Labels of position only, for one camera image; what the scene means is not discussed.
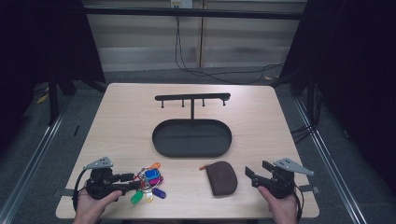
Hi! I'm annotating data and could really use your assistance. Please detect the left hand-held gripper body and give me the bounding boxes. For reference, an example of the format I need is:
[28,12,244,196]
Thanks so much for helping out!
[82,156,132,201]

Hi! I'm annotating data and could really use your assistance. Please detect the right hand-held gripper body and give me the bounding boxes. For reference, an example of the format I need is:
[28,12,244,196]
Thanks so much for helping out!
[251,157,316,200]

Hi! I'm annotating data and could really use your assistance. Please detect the key ring with colourful tags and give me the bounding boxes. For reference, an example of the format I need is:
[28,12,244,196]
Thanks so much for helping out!
[130,161,167,205]

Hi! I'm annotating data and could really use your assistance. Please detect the brown zip pouch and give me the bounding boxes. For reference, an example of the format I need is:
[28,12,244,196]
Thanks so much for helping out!
[199,161,239,197]

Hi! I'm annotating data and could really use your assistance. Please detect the black key holder stand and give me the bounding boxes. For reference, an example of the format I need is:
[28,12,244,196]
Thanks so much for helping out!
[151,92,233,159]

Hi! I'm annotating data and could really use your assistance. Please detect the person's left hand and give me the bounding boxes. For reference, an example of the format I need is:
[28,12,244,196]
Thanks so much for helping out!
[73,188,123,224]

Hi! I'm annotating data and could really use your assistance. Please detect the person's right hand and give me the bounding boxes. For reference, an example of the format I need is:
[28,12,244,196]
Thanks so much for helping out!
[257,185,299,224]

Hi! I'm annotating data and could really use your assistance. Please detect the grey tape piece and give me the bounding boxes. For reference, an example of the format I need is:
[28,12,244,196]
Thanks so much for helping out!
[298,184,321,194]
[59,188,77,198]

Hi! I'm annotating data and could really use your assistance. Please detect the black stand leg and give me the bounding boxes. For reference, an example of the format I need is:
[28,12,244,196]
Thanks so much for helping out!
[46,69,61,127]

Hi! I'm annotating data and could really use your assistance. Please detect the yellow floor scrap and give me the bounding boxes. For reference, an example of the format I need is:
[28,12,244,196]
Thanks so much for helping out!
[35,92,50,105]

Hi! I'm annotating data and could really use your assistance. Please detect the black curtain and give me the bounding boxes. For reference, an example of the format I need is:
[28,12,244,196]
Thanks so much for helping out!
[270,0,396,197]
[0,0,106,157]

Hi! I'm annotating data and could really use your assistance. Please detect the black horizontal beam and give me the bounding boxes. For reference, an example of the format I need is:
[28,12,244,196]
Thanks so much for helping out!
[83,7,305,21]

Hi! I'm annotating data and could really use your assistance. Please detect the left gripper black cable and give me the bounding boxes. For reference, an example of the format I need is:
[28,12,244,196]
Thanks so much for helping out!
[72,167,92,213]

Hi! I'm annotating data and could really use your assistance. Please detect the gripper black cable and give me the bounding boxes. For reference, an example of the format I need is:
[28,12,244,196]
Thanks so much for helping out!
[292,183,305,222]
[72,167,92,213]

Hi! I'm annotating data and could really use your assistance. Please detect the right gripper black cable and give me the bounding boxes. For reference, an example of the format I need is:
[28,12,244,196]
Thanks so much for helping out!
[292,183,305,222]

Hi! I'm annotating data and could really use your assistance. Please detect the black floor cables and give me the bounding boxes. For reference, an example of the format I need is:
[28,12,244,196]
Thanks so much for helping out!
[290,83,322,145]

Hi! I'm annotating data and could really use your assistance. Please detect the metal floor rail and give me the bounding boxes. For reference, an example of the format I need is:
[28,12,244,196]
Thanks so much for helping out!
[0,95,75,224]
[293,96,370,224]

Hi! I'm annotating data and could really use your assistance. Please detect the black wall cable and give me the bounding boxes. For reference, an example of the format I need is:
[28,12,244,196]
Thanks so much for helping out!
[174,15,285,86]

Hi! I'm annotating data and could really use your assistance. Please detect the white wall socket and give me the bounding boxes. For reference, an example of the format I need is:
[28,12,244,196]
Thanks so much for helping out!
[170,0,194,9]

